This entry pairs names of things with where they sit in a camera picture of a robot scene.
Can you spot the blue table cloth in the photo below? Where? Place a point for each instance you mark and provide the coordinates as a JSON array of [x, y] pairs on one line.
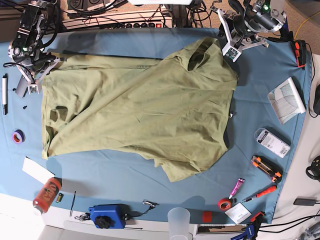
[[114, 177]]

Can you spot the silver carabiner clip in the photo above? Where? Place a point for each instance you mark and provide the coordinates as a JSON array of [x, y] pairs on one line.
[[150, 203]]

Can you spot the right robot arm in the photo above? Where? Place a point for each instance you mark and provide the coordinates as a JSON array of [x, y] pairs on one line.
[[38, 29]]

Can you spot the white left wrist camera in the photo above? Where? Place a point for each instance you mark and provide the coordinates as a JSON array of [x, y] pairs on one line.
[[231, 52]]

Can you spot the red tape roll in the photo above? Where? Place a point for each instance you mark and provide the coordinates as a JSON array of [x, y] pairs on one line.
[[225, 204]]

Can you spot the clear plastic screw box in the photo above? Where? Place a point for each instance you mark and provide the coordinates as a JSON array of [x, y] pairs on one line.
[[271, 142]]

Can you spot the white paper card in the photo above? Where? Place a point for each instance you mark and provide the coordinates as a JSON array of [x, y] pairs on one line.
[[36, 171]]

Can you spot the red plastic block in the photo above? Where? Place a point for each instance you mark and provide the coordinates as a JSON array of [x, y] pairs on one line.
[[207, 216]]

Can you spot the white marker pen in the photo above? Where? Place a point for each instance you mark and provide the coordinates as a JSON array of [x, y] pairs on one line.
[[5, 93]]

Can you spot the white power strip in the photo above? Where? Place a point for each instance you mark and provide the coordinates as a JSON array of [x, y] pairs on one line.
[[130, 19]]

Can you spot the black orange tool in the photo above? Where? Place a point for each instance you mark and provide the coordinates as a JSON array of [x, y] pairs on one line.
[[300, 51]]

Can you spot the black tweezers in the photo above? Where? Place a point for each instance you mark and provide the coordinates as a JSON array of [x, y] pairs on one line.
[[72, 204]]

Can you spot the small yellow black battery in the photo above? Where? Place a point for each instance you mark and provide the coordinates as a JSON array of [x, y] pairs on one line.
[[59, 197]]

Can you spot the purple tape roll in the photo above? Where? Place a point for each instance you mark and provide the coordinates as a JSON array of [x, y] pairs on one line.
[[18, 136]]

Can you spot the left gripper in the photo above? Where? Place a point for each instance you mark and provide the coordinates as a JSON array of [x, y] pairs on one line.
[[241, 26]]

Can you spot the blue black clamp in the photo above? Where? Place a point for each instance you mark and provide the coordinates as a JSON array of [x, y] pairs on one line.
[[251, 231]]

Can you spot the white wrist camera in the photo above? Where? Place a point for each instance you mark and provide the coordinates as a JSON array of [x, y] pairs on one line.
[[231, 52], [34, 88]]

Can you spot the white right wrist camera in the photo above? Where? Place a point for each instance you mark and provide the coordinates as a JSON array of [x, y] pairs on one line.
[[34, 88]]

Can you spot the white square packet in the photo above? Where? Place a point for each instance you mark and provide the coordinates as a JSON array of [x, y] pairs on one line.
[[238, 213]]

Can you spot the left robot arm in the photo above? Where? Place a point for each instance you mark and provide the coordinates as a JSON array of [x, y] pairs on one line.
[[274, 19]]

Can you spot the translucent plastic cup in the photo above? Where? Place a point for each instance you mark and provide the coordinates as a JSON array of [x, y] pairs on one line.
[[178, 223]]

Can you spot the olive green t-shirt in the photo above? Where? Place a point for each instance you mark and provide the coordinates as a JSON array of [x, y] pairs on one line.
[[173, 111]]

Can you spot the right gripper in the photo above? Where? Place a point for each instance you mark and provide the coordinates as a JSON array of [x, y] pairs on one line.
[[30, 67]]

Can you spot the pink glue tube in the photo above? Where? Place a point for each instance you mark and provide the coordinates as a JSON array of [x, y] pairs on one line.
[[237, 186]]

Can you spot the blue plastic box device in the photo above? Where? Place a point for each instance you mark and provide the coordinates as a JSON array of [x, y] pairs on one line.
[[108, 216]]

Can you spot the leaf pattern notebook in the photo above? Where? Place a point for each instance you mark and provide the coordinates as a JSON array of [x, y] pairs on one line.
[[286, 101]]

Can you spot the orange handle screwdriver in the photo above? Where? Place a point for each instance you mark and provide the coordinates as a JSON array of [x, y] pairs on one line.
[[262, 193]]

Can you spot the grey remote control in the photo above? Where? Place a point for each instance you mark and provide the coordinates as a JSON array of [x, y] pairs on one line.
[[22, 87]]

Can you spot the orange black utility knife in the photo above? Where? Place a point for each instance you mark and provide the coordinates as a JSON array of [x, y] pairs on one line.
[[273, 171]]

